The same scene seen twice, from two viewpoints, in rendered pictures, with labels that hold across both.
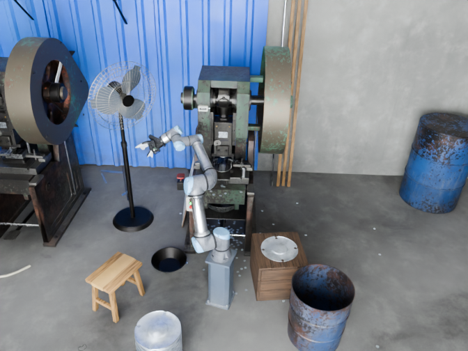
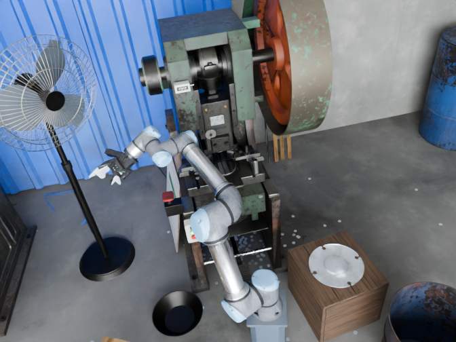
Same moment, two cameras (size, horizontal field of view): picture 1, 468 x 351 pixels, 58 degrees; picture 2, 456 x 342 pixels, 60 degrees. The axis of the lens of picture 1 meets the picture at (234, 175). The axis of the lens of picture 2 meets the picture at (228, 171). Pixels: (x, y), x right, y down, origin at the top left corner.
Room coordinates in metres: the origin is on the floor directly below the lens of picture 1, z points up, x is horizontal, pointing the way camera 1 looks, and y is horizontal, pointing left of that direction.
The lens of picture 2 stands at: (1.24, 0.32, 2.12)
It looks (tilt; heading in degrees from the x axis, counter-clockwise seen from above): 38 degrees down; 352
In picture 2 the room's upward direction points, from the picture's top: 7 degrees counter-clockwise
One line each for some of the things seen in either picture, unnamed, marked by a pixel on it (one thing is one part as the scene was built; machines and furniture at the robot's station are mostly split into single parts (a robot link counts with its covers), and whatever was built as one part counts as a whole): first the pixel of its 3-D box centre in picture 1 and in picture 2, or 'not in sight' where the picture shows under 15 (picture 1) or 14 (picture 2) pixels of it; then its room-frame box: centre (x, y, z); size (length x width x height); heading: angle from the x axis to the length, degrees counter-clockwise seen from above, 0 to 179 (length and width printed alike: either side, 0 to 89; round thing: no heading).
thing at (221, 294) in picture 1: (221, 277); (268, 332); (2.28, 0.07, 0.23); 0.19 x 0.19 x 0.45; 74
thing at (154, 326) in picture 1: (157, 329); not in sight; (1.72, 0.45, 0.32); 0.29 x 0.29 x 0.01
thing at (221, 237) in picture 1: (220, 238); (264, 286); (2.27, 0.08, 0.62); 0.13 x 0.12 x 0.14; 115
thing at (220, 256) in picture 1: (221, 250); (266, 300); (2.28, 0.07, 0.50); 0.15 x 0.15 x 0.10
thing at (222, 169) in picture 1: (221, 177); (226, 182); (2.91, 0.10, 0.72); 0.25 x 0.14 x 0.14; 0
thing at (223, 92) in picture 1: (223, 106); (209, 77); (3.09, 0.10, 1.27); 0.21 x 0.12 x 0.34; 0
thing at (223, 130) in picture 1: (223, 135); (216, 120); (3.05, 0.10, 1.04); 0.17 x 0.15 x 0.30; 0
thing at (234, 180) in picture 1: (222, 170); (222, 169); (3.09, 0.10, 0.68); 0.45 x 0.30 x 0.06; 90
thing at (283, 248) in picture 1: (279, 248); (336, 264); (2.48, -0.37, 0.35); 0.29 x 0.29 x 0.01
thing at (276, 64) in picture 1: (266, 95); (267, 47); (3.19, -0.24, 1.33); 1.03 x 0.28 x 0.82; 0
